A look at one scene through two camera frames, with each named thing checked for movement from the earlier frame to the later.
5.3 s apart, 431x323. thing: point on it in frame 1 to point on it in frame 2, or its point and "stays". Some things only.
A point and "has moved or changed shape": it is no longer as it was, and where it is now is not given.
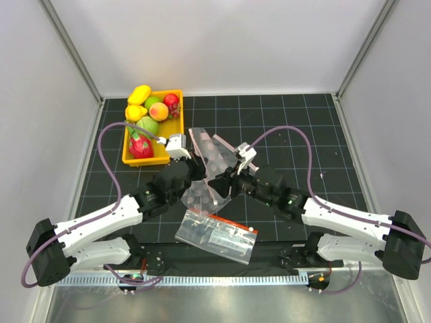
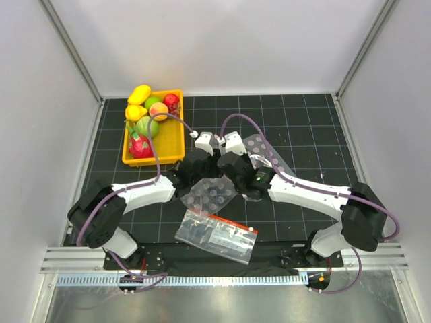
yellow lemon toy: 134,112 stays
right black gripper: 222,182 to 246,157
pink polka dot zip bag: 218,157 has moved or changed shape
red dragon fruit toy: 140,146 stays
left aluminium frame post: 71,48 stays
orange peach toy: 159,111 stays
